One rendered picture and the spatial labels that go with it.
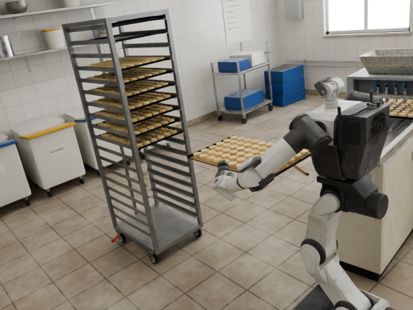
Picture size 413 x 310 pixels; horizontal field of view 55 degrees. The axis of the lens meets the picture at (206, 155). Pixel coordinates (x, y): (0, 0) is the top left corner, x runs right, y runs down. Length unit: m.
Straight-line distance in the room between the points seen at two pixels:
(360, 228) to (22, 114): 4.01
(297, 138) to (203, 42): 5.05
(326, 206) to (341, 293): 0.50
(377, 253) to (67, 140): 3.41
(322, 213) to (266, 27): 5.89
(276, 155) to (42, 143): 3.43
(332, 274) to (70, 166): 3.41
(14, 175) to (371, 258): 3.54
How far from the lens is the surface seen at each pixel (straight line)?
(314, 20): 7.27
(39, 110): 5.29
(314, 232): 2.07
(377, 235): 2.67
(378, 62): 3.07
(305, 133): 1.58
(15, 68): 5.19
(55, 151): 4.71
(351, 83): 3.13
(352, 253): 2.83
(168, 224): 3.37
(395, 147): 2.61
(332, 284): 2.20
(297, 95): 7.12
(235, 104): 6.29
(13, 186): 4.68
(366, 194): 1.84
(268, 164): 1.58
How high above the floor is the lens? 1.83
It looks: 21 degrees down
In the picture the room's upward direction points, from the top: 8 degrees counter-clockwise
